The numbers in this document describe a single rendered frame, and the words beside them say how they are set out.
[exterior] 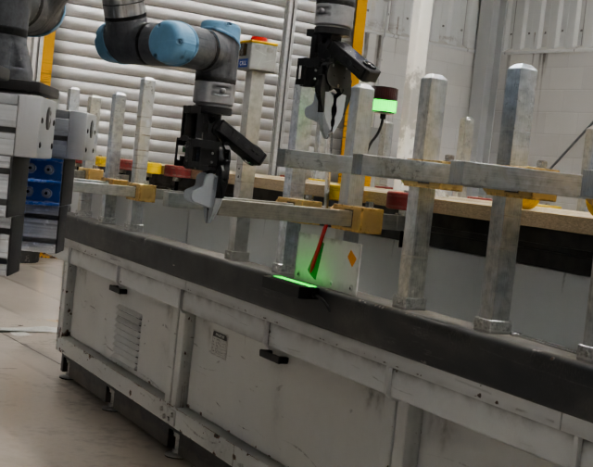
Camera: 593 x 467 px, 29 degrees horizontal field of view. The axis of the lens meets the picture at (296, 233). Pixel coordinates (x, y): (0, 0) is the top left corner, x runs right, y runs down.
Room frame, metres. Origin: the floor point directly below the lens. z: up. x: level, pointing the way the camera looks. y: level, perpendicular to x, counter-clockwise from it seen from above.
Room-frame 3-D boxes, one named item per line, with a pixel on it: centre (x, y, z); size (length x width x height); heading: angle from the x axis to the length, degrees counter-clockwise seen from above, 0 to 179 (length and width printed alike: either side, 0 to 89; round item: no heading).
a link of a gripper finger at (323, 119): (2.26, -0.01, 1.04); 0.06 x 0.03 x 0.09; 48
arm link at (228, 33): (2.12, 0.18, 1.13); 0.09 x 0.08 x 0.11; 147
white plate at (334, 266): (2.33, -0.06, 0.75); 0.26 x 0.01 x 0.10; 28
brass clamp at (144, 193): (3.40, 0.47, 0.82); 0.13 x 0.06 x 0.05; 28
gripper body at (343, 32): (2.27, -0.02, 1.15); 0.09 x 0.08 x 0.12; 48
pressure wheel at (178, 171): (3.44, 0.37, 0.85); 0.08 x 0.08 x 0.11
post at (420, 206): (2.10, -0.22, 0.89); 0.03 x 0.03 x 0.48; 28
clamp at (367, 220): (2.30, -0.11, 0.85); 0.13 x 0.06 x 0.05; 28
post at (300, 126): (2.54, 0.02, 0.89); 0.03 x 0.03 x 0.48; 28
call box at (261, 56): (2.77, 0.14, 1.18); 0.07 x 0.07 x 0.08; 28
